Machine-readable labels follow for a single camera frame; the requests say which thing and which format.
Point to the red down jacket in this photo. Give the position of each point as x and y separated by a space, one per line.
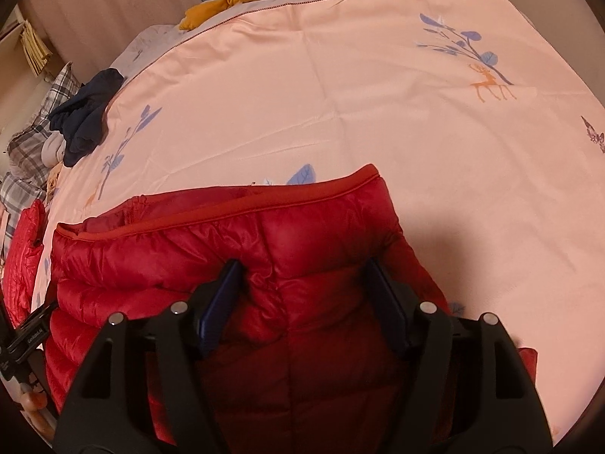
22 263
301 365

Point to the pink printed duvet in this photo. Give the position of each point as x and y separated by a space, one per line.
491 148

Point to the dark navy garment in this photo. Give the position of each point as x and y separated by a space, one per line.
79 120

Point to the person's left hand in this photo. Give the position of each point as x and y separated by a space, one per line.
36 410

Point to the beige curtain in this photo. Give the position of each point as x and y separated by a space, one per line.
249 42

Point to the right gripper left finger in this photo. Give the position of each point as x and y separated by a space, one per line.
138 389

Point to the plaid pillow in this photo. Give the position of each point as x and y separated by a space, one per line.
26 178

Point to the yellow curtain tassel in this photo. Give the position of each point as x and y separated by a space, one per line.
36 52

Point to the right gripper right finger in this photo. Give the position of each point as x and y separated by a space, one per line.
464 387

